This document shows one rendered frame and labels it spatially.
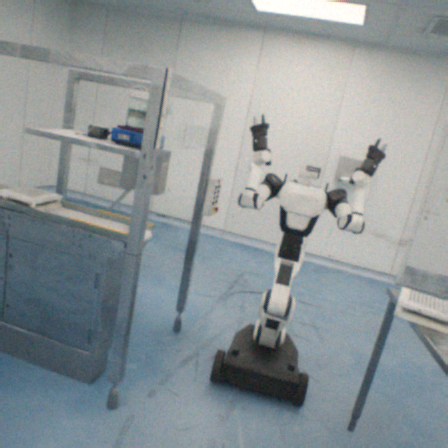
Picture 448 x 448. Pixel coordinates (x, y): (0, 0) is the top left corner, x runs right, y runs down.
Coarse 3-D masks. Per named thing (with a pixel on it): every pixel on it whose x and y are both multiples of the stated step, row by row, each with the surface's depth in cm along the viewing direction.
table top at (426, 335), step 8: (392, 288) 214; (392, 296) 206; (408, 320) 181; (416, 328) 171; (424, 328) 169; (424, 336) 162; (432, 336) 162; (440, 336) 164; (424, 344) 161; (432, 344) 155; (440, 344) 156; (432, 352) 153; (440, 352) 149; (440, 360) 146
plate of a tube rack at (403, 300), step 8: (408, 288) 195; (400, 296) 181; (408, 296) 182; (400, 304) 174; (408, 304) 173; (416, 304) 175; (424, 304) 177; (424, 312) 170; (432, 312) 169; (440, 312) 171
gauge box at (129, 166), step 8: (128, 160) 210; (160, 160) 206; (168, 160) 214; (128, 168) 211; (136, 168) 210; (160, 168) 207; (128, 176) 212; (160, 176) 208; (120, 184) 214; (128, 184) 213; (160, 184) 212; (152, 192) 210; (160, 192) 214
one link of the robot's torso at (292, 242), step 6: (282, 240) 265; (288, 240) 250; (294, 240) 249; (300, 240) 248; (288, 246) 251; (294, 246) 250; (282, 252) 252; (288, 252) 251; (294, 252) 251; (282, 258) 253; (288, 258) 252; (294, 258) 251
